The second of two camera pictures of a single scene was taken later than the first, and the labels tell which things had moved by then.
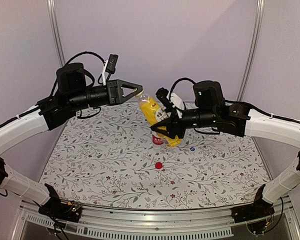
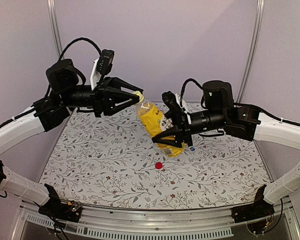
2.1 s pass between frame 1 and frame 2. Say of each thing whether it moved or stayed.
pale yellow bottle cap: moved
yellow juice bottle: moved
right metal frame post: stayed
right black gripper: moved
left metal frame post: stayed
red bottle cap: stayed
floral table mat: stayed
